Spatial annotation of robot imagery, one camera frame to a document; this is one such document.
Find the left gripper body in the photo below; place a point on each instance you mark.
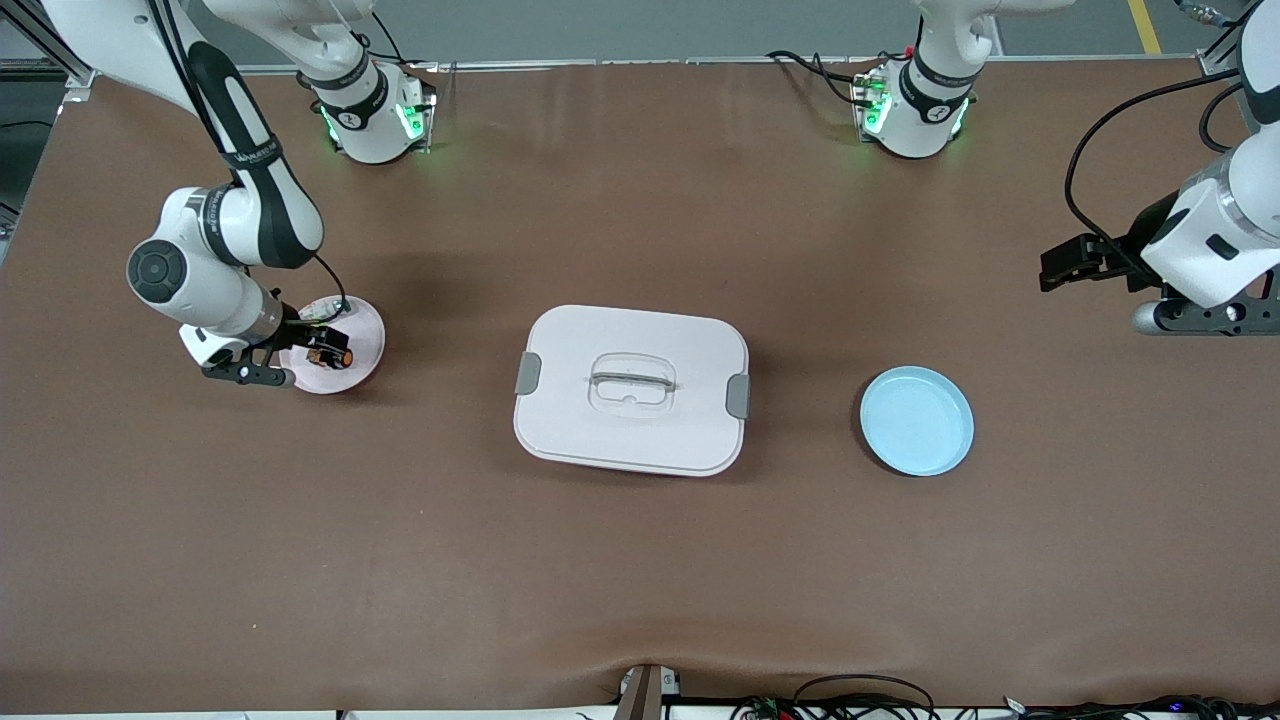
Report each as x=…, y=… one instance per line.
x=1133, y=247

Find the orange push button switch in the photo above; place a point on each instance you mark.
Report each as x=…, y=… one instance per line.
x=330, y=356

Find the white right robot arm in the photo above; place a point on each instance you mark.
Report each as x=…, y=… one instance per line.
x=215, y=300

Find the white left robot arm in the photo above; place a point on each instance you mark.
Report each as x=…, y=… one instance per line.
x=920, y=110

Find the white lidded storage box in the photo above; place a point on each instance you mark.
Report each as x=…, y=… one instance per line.
x=570, y=430

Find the pale pink round plate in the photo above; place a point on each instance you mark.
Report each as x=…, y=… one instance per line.
x=365, y=350

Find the light blue round plate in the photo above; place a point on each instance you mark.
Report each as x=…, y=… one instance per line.
x=917, y=420

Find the brown table cover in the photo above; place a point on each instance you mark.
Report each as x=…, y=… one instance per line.
x=640, y=560

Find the small green circuit board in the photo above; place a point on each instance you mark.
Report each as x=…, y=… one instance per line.
x=765, y=708

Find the green push button switch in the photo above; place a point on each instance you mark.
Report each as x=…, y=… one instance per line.
x=325, y=307

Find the aluminium frame corner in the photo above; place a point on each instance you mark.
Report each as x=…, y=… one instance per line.
x=80, y=76
x=1215, y=65

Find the aluminium table edge rail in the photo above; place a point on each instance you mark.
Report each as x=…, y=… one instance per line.
x=650, y=63

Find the grey metal bracket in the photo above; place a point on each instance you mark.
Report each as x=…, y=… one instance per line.
x=645, y=695

